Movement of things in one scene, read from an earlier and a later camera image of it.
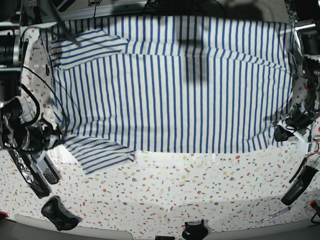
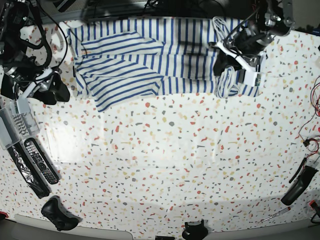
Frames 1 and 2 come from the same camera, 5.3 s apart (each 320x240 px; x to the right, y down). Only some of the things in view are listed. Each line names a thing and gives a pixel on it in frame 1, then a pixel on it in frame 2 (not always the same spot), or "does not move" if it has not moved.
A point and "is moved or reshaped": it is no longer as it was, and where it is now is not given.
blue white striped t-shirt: x=184 y=84 is moved or reshaped
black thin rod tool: x=298 y=170 does not move
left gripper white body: x=42 y=139 -> x=57 y=91
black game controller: x=53 y=210 does not move
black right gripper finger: x=281 y=134 -> x=224 y=60
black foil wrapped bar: x=32 y=177 does not move
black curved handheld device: x=300 y=185 does not move
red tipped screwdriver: x=277 y=214 does not move
